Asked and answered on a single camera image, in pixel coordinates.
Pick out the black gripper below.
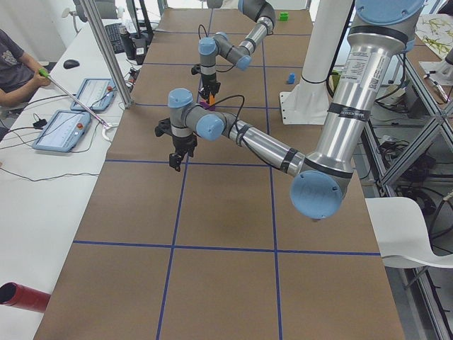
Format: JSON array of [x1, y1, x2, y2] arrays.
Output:
[[191, 64, 221, 99], [154, 118, 197, 172]]

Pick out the purple trapezoid block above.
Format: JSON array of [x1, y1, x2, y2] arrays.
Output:
[[199, 101, 216, 111]]

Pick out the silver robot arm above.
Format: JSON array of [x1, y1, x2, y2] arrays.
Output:
[[155, 1, 424, 220], [191, 0, 276, 106]]

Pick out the small blue block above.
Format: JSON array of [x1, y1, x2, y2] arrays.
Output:
[[287, 72, 296, 84]]

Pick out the black drink bottle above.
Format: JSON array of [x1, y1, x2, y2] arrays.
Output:
[[119, 25, 136, 60]]

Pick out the green block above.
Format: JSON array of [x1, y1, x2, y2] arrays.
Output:
[[279, 12, 289, 21]]

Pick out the blue teach pendant far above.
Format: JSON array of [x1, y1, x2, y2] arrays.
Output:
[[76, 78, 116, 112]]

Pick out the blue teach pendant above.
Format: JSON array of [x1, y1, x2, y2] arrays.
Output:
[[76, 78, 116, 112], [32, 110, 91, 153]]

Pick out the black keyboard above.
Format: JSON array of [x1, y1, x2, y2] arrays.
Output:
[[104, 23, 125, 54]]

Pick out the blue teach pendant near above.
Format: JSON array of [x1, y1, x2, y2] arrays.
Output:
[[32, 110, 91, 153]]

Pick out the black computer mouse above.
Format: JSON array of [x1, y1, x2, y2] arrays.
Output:
[[63, 59, 80, 69]]

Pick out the seated person grey shirt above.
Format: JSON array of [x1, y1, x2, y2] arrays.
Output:
[[1, 30, 51, 107]]

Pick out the red cylinder tube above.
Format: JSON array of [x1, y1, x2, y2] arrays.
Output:
[[1, 282, 51, 313]]

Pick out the white chair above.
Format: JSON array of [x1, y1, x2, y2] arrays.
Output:
[[365, 197, 452, 269]]

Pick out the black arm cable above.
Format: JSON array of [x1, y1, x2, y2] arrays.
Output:
[[212, 94, 247, 142]]

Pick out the aluminium frame post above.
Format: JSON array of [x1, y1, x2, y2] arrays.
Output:
[[80, 0, 133, 108]]

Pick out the green handled reacher stick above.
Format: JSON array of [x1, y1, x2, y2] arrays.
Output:
[[38, 68, 118, 142]]

